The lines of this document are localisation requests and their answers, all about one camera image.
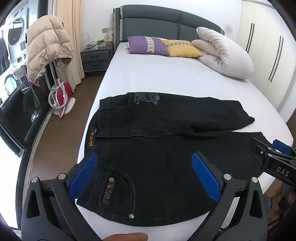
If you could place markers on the folded white duvet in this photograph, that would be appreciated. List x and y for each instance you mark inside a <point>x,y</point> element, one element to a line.
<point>226,53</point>

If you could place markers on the person's left hand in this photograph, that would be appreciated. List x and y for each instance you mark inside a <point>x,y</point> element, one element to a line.
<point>127,236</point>

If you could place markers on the white wardrobe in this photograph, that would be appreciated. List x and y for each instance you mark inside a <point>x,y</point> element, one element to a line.
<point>268,51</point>

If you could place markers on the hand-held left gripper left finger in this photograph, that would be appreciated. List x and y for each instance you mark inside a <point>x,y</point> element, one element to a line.
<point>85,177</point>

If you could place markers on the person's right forearm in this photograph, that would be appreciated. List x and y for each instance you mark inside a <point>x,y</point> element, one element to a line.
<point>276,208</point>

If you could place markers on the white patterned cup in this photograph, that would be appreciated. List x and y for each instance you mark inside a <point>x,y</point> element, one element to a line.
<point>109,37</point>

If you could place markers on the sliding glass door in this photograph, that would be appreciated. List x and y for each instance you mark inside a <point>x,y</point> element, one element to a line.
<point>13,111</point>

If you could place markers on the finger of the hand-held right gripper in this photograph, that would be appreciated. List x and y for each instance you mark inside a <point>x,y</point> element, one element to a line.
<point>282,146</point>
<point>261,146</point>

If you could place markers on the white washing machine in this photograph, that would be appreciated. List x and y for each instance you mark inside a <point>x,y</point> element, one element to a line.
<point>16,30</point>

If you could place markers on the yellow pillow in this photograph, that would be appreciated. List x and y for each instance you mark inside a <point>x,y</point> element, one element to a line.
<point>182,48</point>

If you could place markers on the grey padded headboard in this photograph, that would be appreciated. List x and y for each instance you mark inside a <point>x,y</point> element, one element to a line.
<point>161,23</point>

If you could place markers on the beige puffer jacket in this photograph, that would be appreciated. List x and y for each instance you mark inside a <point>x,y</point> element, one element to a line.
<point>46,46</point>

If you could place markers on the red steam iron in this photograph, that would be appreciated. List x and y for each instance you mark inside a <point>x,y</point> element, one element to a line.
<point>62,95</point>

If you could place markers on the beige curtain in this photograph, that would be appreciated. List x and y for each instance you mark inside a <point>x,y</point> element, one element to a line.
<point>69,23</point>

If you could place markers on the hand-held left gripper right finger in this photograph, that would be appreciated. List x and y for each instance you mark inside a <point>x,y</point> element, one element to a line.
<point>205,178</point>

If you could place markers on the purple pillow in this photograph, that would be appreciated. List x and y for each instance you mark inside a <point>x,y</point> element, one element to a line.
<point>148,45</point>

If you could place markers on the black jeans pants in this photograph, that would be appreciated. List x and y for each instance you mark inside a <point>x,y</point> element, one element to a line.
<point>161,143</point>

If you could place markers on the bed with white sheet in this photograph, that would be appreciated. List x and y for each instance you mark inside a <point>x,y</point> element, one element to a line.
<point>161,76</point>

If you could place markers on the grey nightstand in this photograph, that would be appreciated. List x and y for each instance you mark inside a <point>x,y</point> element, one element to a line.
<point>96,58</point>

